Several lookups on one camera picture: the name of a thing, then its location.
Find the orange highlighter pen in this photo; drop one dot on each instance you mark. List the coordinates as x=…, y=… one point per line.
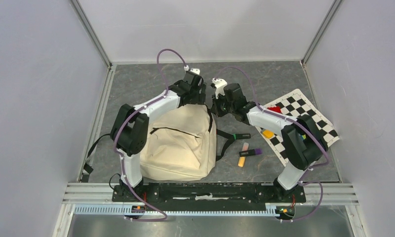
x=241, y=161

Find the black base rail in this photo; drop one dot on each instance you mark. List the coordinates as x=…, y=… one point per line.
x=158, y=201

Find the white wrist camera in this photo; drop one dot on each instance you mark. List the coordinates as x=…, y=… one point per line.
x=219, y=84
x=196, y=71

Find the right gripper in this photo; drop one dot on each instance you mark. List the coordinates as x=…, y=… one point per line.
x=215, y=108

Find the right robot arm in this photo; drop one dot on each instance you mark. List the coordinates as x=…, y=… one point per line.
x=301, y=138

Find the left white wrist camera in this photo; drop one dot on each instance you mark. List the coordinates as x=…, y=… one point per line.
x=196, y=71

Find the green highlighter pen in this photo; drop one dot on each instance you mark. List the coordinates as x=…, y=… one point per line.
x=240, y=136

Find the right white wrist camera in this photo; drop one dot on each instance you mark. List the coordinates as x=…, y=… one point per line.
x=219, y=84

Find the black white chessboard mat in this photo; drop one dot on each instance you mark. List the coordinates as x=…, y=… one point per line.
x=296, y=104

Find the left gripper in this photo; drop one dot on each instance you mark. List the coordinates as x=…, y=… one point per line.
x=200, y=98

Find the red toy block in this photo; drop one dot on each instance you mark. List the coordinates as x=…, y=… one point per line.
x=276, y=109

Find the beige canvas backpack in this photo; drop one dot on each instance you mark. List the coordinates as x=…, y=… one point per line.
x=183, y=145

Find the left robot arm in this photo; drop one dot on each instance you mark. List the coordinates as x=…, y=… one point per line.
x=131, y=127

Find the purple highlighter pen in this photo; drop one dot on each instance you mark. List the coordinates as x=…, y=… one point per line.
x=252, y=152

